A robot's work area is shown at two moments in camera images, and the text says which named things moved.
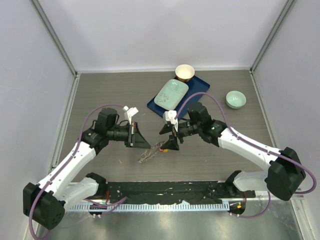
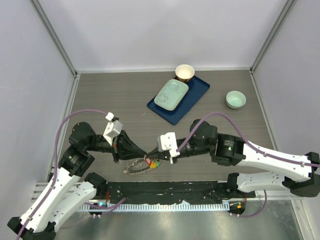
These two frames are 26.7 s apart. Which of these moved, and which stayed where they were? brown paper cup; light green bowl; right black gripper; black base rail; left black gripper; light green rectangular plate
Moved: right black gripper; left black gripper
Stayed: black base rail; light green bowl; brown paper cup; light green rectangular plate
